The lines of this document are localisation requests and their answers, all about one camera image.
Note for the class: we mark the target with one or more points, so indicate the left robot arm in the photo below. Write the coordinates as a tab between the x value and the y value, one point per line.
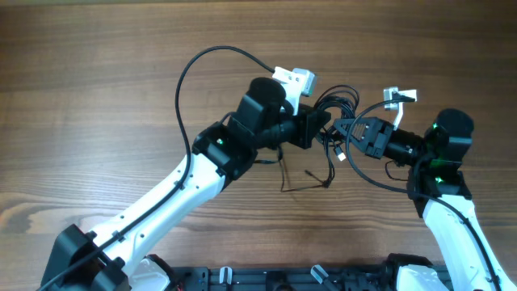
114	255

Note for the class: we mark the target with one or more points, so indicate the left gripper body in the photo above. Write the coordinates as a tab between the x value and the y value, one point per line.
299	134

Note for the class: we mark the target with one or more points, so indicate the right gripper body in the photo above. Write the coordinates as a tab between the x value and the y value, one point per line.
383	138

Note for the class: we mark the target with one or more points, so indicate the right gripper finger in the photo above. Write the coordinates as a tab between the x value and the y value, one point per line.
344	125
362	137

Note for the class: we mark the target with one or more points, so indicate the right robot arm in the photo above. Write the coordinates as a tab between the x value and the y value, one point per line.
437	187

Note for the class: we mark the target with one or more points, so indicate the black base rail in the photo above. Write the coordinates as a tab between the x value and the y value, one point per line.
263	279

